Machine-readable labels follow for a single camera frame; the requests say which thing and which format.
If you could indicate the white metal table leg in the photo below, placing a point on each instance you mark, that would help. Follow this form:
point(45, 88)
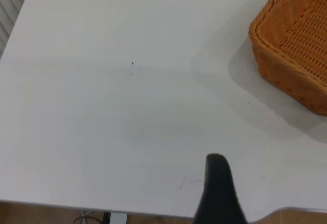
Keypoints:
point(118, 219)

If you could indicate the orange woven wicker basket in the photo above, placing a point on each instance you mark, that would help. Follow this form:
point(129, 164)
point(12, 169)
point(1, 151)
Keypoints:
point(293, 29)

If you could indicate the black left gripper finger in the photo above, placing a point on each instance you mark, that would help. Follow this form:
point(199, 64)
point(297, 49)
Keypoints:
point(219, 196)

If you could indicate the white slatted window blind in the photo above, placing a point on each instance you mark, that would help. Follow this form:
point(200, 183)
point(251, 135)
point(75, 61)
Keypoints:
point(9, 6)

